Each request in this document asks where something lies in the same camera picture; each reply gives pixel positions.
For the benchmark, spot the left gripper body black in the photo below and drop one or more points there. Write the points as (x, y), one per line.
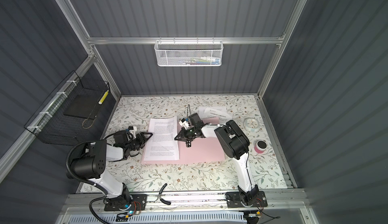
(134, 144)

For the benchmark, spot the pens in white basket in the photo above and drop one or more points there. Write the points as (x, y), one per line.
(212, 61)

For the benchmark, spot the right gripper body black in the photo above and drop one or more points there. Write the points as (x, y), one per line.
(190, 134)

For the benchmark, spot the pink file folder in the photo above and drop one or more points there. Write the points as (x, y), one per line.
(202, 150)

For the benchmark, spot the black wire mesh basket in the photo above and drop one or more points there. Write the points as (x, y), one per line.
(51, 126)

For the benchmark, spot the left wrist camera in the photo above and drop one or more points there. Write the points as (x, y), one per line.
(132, 130)

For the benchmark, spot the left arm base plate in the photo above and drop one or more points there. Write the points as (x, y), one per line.
(136, 202)

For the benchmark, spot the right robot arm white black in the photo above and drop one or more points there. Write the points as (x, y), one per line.
(235, 145)

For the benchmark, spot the black pad in basket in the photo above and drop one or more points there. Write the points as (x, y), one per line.
(84, 107)

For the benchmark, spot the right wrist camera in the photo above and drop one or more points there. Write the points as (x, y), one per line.
(184, 123)

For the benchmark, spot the white round tape dispenser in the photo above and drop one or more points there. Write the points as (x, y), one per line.
(251, 125)

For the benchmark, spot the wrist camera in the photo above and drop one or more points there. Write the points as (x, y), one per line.
(184, 123)
(132, 130)

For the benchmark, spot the white wire mesh basket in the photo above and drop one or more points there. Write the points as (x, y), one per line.
(168, 54)

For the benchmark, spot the yellow marker in basket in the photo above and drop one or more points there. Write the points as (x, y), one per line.
(104, 96)

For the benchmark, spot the white paper sheet underneath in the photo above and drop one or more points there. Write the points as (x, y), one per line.
(213, 112)

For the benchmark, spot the white ventilated cable duct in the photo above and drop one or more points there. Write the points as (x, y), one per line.
(206, 217)

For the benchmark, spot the pink tape roll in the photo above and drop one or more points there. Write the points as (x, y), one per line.
(260, 146)

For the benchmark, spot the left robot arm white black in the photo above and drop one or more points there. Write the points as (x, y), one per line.
(87, 162)

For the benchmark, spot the printed white paper sheet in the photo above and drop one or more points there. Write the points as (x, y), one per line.
(161, 146)

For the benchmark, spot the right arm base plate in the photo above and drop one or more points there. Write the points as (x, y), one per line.
(240, 200)

